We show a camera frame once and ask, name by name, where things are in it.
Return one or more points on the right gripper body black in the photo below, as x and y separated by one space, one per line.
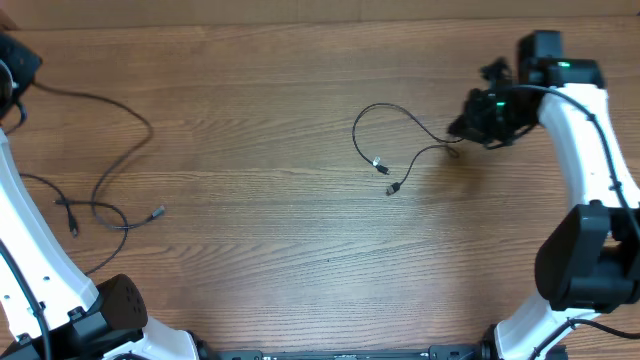
496 118

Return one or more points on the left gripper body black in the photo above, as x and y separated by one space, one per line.
17 70

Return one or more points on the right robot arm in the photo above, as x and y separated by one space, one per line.
589 265

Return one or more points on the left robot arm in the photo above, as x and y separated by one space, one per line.
54 310

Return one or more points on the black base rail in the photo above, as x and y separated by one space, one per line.
345 354

